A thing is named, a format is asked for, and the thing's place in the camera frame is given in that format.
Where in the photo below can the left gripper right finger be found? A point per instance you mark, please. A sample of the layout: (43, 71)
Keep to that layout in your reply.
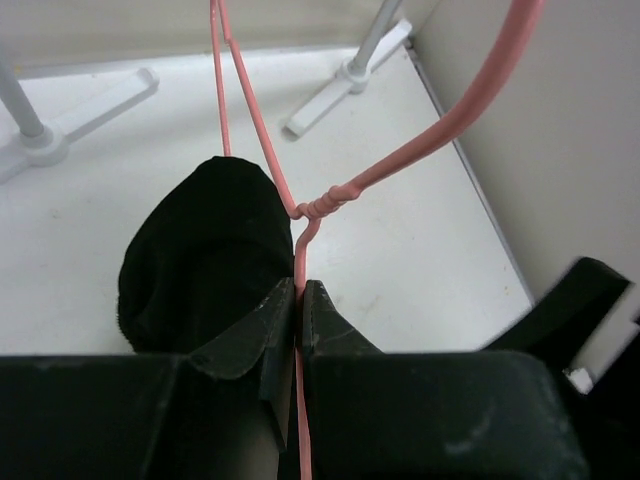
(325, 332)

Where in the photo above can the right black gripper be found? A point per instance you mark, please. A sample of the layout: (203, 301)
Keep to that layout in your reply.
(605, 419)

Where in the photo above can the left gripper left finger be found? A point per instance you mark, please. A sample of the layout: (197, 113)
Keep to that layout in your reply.
(263, 339)

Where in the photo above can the black trousers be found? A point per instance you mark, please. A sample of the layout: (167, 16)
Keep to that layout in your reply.
(206, 256)

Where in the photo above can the pink wire hanger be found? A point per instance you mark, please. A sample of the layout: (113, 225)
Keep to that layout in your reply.
(508, 48)

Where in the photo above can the white metal clothes rack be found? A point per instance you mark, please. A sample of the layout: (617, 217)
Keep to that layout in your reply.
(39, 143)

